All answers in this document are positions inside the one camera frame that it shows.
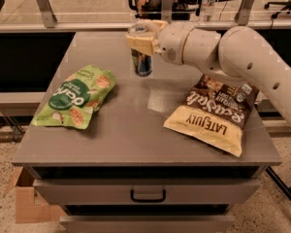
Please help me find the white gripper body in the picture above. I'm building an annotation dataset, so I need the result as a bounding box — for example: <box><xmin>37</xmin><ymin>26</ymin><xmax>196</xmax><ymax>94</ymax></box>
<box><xmin>158</xmin><ymin>23</ymin><xmax>194</xmax><ymax>66</ymax></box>

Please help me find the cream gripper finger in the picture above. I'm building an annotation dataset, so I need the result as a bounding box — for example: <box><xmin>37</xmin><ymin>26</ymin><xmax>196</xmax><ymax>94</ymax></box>
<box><xmin>126</xmin><ymin>35</ymin><xmax>160</xmax><ymax>55</ymax></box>
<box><xmin>132</xmin><ymin>19</ymin><xmax>168</xmax><ymax>37</ymax></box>

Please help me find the silver blue redbull can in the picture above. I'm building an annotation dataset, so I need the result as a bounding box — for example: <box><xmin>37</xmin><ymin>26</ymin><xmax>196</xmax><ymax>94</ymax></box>
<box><xmin>128</xmin><ymin>24</ymin><xmax>152</xmax><ymax>77</ymax></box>

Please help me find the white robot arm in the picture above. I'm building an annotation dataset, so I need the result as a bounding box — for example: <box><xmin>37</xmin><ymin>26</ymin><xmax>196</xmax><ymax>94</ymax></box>
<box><xmin>126</xmin><ymin>19</ymin><xmax>291</xmax><ymax>126</ymax></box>

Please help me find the person seated behind glass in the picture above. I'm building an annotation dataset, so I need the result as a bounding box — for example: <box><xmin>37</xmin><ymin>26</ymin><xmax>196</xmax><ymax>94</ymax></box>
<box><xmin>121</xmin><ymin>0</ymin><xmax>202</xmax><ymax>21</ymax></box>

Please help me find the brown yellow chips bag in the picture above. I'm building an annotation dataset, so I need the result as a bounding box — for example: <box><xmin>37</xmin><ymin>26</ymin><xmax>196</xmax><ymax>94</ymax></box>
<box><xmin>164</xmin><ymin>75</ymin><xmax>258</xmax><ymax>157</ymax></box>

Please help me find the green snack bag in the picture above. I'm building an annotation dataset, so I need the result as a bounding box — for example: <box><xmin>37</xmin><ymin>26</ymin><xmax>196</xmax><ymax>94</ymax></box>
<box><xmin>32</xmin><ymin>65</ymin><xmax>115</xmax><ymax>129</ymax></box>

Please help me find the grey drawer cabinet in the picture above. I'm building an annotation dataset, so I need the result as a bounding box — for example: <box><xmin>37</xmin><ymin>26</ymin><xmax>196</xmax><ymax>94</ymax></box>
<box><xmin>13</xmin><ymin>31</ymin><xmax>280</xmax><ymax>233</ymax></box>

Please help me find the cardboard box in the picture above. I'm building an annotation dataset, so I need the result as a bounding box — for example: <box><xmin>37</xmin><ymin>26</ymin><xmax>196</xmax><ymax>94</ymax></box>
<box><xmin>4</xmin><ymin>167</ymin><xmax>66</xmax><ymax>224</ymax></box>

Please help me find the metal railing frame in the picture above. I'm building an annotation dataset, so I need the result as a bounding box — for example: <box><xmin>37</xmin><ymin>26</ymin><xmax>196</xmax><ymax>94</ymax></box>
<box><xmin>0</xmin><ymin>0</ymin><xmax>291</xmax><ymax>31</ymax></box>

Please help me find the black drawer handle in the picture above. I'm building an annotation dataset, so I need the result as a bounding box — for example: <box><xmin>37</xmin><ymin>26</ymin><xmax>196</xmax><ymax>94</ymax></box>
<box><xmin>130</xmin><ymin>189</ymin><xmax>167</xmax><ymax>203</ymax></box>

